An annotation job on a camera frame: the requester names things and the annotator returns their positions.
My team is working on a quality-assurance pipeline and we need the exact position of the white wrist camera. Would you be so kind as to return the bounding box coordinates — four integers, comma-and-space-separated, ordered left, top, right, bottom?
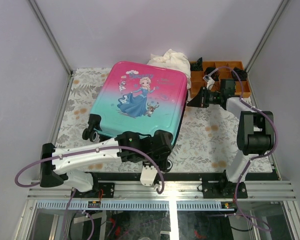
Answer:
140, 165, 158, 190
203, 74, 215, 90

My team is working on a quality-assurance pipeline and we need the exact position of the rolled dark sock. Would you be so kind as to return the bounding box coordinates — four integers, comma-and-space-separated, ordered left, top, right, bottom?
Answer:
204, 66, 220, 82
231, 67, 248, 81

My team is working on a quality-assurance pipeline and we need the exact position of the rolled dark sock right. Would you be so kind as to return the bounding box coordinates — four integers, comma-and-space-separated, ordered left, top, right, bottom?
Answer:
231, 67, 248, 81

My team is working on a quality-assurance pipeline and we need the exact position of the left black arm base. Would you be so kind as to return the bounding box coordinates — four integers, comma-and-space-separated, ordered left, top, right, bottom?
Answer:
89, 178, 115, 199

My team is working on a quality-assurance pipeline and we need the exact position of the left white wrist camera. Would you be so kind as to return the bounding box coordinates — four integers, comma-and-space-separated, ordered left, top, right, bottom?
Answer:
140, 165, 158, 190

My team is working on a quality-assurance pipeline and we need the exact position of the white crumpled cloth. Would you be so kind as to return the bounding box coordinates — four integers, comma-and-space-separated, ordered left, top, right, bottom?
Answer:
147, 49, 191, 90

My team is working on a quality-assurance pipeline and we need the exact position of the rolled dark sock middle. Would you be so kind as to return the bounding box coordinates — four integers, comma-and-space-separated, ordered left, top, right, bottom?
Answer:
204, 66, 220, 82

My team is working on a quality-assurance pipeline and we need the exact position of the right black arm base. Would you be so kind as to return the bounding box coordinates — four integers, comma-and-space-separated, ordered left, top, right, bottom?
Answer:
201, 175, 248, 199

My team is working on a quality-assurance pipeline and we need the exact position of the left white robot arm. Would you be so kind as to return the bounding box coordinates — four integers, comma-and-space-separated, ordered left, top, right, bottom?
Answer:
39, 130, 173, 198

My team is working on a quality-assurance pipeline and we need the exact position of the orange compartment tray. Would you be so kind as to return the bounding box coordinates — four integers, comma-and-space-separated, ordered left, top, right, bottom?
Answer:
189, 61, 251, 99

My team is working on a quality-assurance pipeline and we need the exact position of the aluminium mounting rail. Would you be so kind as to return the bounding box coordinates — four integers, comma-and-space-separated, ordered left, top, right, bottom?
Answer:
25, 180, 297, 213

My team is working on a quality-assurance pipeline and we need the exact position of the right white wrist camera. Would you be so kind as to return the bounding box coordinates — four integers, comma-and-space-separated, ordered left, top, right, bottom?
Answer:
203, 74, 215, 90

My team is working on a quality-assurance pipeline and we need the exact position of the rolled dark sock outside tray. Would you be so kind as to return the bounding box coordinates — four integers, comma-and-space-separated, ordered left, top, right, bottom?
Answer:
190, 57, 203, 72

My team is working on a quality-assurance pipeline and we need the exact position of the pink and teal suitcase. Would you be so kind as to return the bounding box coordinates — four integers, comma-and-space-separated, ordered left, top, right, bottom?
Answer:
81, 60, 188, 173

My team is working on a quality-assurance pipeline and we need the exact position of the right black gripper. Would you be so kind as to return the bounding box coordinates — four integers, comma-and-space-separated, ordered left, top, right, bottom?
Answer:
187, 86, 223, 108

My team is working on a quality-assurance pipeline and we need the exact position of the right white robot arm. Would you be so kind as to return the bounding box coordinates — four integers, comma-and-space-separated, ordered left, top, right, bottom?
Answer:
187, 79, 275, 198

